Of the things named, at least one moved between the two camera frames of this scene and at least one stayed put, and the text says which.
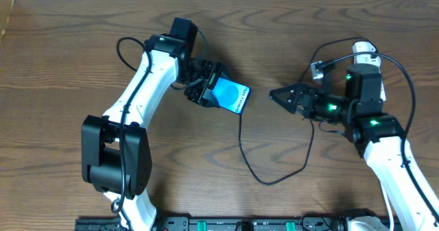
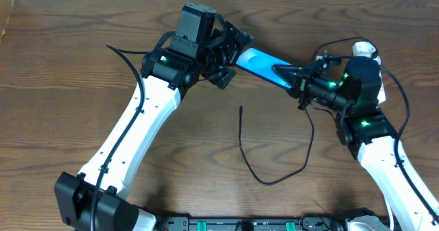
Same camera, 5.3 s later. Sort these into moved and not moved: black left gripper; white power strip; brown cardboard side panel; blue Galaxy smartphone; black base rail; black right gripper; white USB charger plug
Moved: blue Galaxy smartphone; black right gripper; black left gripper
Not moved: black base rail; white USB charger plug; white power strip; brown cardboard side panel
